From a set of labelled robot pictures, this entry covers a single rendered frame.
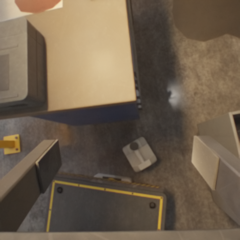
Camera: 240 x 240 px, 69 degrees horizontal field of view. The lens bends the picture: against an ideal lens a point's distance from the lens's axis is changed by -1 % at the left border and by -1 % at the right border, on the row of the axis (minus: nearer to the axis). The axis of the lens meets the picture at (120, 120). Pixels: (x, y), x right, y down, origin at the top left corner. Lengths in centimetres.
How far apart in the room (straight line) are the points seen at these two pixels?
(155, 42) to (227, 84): 64
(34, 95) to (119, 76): 20
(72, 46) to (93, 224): 96
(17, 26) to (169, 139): 114
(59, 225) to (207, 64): 149
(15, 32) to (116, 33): 23
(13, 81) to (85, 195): 83
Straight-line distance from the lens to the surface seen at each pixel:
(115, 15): 51
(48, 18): 58
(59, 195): 120
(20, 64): 46
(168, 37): 159
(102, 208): 113
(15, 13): 64
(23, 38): 48
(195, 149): 17
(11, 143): 171
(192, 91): 144
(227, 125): 90
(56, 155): 16
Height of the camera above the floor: 135
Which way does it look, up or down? 79 degrees down
